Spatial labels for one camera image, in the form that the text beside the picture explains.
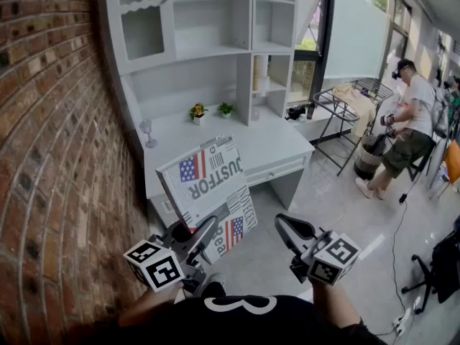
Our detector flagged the beige cloth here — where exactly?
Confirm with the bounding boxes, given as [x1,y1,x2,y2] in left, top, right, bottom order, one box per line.
[331,83,377,138]

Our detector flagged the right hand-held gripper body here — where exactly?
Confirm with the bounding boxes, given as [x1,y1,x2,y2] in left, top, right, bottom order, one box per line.
[289,229,362,287]

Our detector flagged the white desk drawer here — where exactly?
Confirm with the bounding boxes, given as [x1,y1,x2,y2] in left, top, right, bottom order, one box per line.
[245,155,308,188]

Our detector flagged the white shelf cabinet desk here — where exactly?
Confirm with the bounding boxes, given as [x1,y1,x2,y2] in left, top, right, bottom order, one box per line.
[96,0,316,229]

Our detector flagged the black office chair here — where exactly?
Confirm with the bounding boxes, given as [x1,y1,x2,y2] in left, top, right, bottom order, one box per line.
[400,215,460,315]

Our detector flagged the white power strip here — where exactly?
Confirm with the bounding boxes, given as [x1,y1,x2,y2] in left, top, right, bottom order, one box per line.
[392,310,415,336]

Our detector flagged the green potted plant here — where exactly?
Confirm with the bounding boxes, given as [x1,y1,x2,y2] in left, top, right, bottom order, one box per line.
[216,101,235,119]

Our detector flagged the white flag-print book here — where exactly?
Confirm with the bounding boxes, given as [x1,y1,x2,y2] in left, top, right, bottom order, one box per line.
[155,134,258,265]

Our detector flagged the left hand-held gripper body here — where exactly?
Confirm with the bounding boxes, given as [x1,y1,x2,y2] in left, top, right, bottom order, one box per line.
[123,232,210,298]

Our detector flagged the person's right forearm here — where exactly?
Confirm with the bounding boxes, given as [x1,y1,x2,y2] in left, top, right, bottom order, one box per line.
[309,280,362,333]

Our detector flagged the orange chair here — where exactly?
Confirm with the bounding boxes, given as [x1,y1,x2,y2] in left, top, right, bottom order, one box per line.
[443,139,460,196]

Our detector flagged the small clear glass goblet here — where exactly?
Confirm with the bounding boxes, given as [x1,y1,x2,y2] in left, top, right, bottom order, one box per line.
[139,118,159,149]

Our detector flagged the white glass cabinet door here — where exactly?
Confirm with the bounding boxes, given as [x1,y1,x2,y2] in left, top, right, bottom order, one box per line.
[111,0,176,63]

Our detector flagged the person's black shirt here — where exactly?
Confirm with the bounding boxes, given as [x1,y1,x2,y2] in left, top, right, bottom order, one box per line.
[68,293,390,345]

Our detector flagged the yellow flower potted plant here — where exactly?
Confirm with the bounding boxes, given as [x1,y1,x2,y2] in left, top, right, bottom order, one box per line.
[189,102,210,127]

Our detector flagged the black cable with adapter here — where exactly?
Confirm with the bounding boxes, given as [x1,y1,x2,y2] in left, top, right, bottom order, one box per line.
[389,192,410,305]

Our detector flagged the black metal drying rack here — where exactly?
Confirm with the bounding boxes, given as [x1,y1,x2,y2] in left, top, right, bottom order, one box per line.
[311,78,395,178]

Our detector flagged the person's left forearm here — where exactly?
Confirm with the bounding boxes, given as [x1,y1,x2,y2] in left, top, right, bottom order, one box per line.
[117,284,185,329]

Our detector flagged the gold book spines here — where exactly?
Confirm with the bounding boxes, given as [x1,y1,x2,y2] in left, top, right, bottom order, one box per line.
[252,55,261,92]

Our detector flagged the striped woven basket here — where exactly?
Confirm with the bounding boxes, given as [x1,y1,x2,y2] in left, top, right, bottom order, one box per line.
[353,134,387,180]

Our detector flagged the black camera device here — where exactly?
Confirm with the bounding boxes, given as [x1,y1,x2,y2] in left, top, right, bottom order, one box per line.
[285,106,308,122]

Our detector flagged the frosted glass panel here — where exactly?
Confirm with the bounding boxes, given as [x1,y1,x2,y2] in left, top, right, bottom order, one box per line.
[323,0,392,81]

